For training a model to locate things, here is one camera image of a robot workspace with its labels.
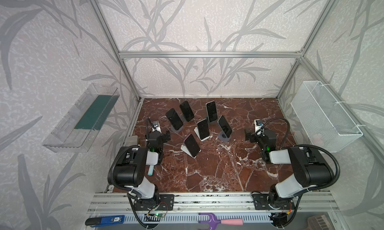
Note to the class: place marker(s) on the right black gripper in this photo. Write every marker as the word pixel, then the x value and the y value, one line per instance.
pixel 256 135

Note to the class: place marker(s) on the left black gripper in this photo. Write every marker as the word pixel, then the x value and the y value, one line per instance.
pixel 154 133

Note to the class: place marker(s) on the black phone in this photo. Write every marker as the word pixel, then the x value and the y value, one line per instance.
pixel 187 111
pixel 174 118
pixel 203 129
pixel 190 140
pixel 224 125
pixel 212 114

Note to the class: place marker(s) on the purple round phone stand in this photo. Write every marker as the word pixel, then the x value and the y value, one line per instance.
pixel 223 137

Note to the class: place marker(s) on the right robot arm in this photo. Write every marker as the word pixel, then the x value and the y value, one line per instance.
pixel 314 168

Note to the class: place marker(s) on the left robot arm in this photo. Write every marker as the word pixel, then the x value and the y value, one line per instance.
pixel 127 171

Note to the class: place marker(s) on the grey stand far left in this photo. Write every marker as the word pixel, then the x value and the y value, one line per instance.
pixel 176 130

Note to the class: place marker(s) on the white phone stand front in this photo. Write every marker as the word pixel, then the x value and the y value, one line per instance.
pixel 187 152

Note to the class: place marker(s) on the black phone on white stand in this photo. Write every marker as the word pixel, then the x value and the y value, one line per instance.
pixel 203 129

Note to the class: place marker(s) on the teal silicone spatula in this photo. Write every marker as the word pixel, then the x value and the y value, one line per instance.
pixel 151 170

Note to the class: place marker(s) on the purple pink fork tool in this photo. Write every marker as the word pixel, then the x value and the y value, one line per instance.
pixel 213 221

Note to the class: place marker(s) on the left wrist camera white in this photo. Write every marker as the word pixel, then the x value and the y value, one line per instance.
pixel 156 126

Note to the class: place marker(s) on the white wire mesh basket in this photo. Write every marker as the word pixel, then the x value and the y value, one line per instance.
pixel 324 119

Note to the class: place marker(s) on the aluminium mounting rail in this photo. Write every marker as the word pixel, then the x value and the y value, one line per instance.
pixel 219 202

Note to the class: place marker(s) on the clear plastic wall tray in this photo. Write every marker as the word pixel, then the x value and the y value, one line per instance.
pixel 79 128

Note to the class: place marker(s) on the blue handled tool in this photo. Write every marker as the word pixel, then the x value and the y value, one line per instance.
pixel 105 221

